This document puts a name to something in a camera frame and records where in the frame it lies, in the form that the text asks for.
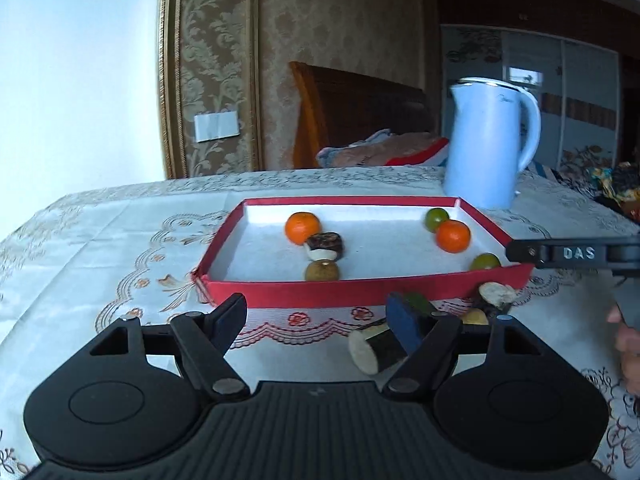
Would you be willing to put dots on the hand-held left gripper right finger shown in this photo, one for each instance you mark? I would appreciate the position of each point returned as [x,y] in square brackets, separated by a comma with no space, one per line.
[402,320]

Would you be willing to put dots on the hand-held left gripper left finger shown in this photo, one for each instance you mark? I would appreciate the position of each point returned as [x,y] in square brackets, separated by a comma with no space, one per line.
[232,317]

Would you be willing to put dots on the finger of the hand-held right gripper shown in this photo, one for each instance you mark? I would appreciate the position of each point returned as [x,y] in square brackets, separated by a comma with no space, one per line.
[525,252]

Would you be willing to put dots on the green lime edge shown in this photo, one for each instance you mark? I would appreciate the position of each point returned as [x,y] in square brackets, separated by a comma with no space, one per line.
[485,261]

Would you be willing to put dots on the red shallow box tray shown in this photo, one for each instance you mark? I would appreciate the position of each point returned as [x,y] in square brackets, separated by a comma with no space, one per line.
[380,255]

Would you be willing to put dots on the orange mandarin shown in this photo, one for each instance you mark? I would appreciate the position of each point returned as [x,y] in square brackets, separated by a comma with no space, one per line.
[453,236]
[302,227]

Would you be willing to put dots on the brown kiwi fruit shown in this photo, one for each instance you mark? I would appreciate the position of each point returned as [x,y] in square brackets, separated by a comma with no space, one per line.
[322,271]

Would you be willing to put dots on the green mandarin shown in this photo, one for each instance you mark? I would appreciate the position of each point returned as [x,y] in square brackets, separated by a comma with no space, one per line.
[436,218]

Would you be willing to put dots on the person's right hand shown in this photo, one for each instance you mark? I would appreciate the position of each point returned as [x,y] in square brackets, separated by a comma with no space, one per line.
[629,345]

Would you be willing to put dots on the green jujube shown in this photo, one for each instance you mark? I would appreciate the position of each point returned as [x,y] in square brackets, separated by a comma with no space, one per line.
[419,302]

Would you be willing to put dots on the dark floral cloth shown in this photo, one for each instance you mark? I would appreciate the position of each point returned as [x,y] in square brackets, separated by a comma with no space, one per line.
[612,185]

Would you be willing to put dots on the yellowish cut sugarcane piece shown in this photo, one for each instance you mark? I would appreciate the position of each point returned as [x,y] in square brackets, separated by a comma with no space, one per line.
[475,316]

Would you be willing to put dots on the colourful striped blanket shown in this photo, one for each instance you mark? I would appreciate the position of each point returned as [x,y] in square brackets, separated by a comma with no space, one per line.
[547,171]

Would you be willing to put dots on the light blue electric kettle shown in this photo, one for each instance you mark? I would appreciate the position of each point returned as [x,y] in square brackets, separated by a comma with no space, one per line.
[485,145]

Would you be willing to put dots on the folded patterned blanket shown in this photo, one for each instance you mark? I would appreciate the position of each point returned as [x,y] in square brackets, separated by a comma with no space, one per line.
[380,152]

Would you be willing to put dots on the sliding door wardrobe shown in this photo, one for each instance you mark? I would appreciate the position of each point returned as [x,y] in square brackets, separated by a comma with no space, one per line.
[575,85]

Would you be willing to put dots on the wooden chair with cushion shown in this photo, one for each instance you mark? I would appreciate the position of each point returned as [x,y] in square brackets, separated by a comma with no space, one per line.
[360,105]

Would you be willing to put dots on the white wall switch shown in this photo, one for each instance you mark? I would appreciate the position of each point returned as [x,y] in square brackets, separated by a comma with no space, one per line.
[216,125]

